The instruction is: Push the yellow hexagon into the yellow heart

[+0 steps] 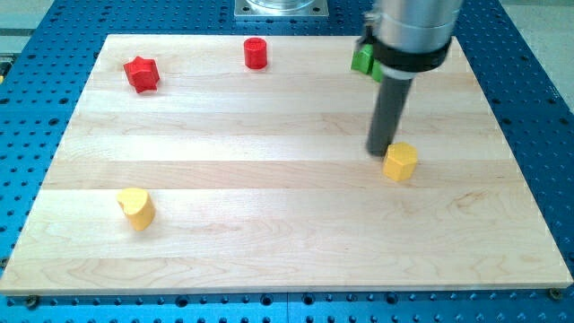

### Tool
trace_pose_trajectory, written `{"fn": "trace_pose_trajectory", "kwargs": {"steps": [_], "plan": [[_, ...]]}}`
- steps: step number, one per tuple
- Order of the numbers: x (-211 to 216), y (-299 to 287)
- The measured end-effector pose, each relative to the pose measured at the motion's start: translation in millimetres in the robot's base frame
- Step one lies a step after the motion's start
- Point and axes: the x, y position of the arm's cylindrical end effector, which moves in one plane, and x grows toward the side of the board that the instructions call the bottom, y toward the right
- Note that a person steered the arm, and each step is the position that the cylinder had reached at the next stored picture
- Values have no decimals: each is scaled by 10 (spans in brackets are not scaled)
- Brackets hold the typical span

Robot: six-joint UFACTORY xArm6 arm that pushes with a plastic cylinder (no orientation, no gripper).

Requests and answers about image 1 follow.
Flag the yellow hexagon block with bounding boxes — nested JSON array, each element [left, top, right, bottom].
[[382, 142, 418, 181]]

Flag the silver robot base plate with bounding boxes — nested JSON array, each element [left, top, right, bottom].
[[234, 0, 329, 18]]

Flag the wooden board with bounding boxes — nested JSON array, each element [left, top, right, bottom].
[[1, 34, 572, 295]]

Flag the blue perforated table plate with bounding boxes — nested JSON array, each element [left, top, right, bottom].
[[1, 0, 573, 322]]

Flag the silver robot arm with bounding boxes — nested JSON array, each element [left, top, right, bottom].
[[357, 0, 464, 80]]

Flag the green block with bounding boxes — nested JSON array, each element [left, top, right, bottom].
[[351, 44, 383, 83]]

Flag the red star block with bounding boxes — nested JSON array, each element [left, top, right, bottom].
[[123, 57, 160, 93]]

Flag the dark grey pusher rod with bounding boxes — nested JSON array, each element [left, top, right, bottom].
[[366, 76, 412, 157]]

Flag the red cylinder block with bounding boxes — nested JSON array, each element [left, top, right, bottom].
[[243, 37, 268, 69]]

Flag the yellow heart block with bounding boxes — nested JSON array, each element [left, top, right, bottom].
[[117, 188, 156, 231]]

